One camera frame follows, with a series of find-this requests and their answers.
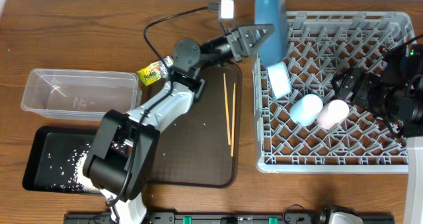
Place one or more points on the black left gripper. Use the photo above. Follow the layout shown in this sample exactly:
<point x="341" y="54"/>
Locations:
<point x="240" y="44"/>

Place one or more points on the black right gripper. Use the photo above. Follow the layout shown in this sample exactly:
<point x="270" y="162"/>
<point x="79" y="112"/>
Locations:
<point x="369" y="81"/>

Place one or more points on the pink plastic cup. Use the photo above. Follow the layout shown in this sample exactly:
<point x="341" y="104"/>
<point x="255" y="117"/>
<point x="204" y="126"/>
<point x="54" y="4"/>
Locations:
<point x="333" y="113"/>

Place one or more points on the light blue bowl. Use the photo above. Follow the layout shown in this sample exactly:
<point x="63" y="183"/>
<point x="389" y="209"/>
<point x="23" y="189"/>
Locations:
<point x="279" y="79"/>

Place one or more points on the light blue plastic cup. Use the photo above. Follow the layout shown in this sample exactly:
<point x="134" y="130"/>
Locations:
<point x="305" y="111"/>

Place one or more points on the white rice pile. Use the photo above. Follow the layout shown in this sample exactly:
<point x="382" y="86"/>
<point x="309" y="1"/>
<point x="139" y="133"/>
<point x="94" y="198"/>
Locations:
<point x="66" y="170"/>

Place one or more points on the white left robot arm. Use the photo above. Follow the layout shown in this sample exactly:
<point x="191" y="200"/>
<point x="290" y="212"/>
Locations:
<point x="121" y="156"/>

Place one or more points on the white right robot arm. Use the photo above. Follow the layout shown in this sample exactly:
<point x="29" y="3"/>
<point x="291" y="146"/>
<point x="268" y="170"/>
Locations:
<point x="395" y="96"/>

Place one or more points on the grey dishwasher rack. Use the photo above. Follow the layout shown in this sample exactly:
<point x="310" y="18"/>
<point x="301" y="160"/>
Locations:
<point x="322" y="45"/>

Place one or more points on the black waste tray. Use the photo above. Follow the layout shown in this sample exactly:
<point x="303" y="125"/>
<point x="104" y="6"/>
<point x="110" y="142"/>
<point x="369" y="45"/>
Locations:
<point x="49" y="139"/>

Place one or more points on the wooden chopstick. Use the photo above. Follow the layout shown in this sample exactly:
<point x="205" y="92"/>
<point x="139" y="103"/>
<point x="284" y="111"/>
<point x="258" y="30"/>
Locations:
<point x="233" y="121"/>
<point x="226" y="109"/>

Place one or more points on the yellow foil snack wrapper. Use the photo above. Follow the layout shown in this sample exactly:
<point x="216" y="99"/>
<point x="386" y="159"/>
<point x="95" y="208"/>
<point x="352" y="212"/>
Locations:
<point x="155" y="71"/>

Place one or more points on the brown serving tray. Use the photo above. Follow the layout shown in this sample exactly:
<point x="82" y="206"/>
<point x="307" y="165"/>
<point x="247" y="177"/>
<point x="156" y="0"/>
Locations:
<point x="194" y="151"/>

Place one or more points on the clear plastic bin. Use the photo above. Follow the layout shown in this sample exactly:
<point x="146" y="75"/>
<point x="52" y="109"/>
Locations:
<point x="79" y="94"/>

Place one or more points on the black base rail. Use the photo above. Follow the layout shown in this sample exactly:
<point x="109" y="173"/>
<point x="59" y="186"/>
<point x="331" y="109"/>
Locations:
<point x="330" y="214"/>

